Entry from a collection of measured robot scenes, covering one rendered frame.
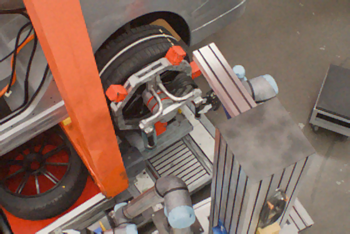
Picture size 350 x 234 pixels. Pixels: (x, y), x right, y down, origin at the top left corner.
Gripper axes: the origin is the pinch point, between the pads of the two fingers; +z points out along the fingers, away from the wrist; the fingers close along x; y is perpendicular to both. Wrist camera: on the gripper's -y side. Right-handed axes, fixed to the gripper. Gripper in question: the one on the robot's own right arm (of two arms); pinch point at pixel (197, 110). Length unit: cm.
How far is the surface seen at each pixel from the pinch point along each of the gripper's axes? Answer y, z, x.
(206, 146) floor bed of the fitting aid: -75, -13, -7
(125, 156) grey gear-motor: -42, 45, -19
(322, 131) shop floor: -83, -94, 30
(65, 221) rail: -44, 100, -3
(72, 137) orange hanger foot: -15, 70, -37
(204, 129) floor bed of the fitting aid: -75, -20, -19
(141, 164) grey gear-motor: -47, 39, -10
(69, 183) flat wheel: -33, 86, -19
